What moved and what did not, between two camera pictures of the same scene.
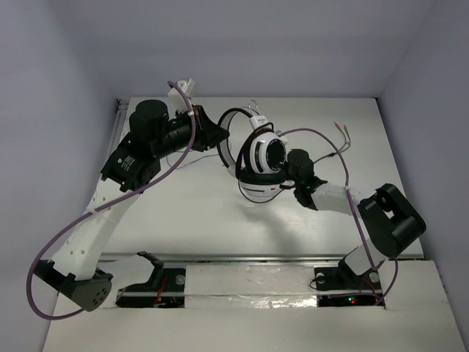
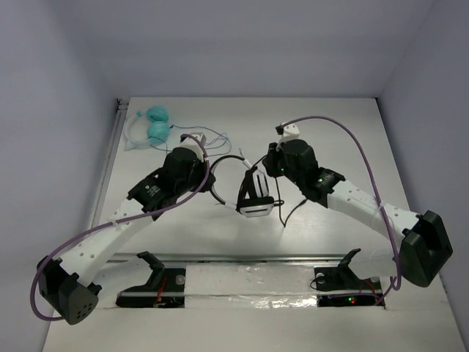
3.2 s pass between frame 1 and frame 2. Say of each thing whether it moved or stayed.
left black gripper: moved
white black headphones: moved
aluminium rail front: stayed
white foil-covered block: stayed
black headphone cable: moved
